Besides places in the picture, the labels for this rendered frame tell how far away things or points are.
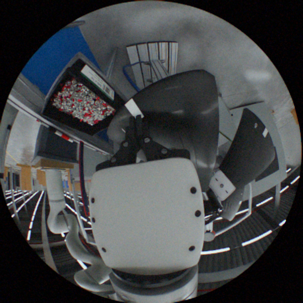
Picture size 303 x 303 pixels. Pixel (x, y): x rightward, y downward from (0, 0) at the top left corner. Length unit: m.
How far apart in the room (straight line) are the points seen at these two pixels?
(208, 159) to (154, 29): 1.05
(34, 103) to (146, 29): 0.95
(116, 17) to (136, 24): 0.18
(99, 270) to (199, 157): 0.56
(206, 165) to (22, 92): 0.48
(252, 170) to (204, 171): 0.23
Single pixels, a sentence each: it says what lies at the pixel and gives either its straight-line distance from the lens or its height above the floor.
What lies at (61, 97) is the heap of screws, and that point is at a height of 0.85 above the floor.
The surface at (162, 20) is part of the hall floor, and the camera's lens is 1.09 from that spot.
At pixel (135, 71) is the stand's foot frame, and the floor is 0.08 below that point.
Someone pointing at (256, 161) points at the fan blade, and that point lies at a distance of 0.37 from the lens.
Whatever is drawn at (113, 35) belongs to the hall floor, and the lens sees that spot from 1.06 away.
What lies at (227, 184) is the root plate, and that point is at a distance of 0.35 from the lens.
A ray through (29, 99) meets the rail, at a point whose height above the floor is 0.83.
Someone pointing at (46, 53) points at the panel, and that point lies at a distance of 0.56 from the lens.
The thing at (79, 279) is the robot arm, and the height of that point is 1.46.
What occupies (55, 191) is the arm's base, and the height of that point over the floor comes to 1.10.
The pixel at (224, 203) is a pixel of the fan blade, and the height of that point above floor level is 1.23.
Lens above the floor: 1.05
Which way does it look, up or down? 14 degrees down
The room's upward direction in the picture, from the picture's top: 170 degrees clockwise
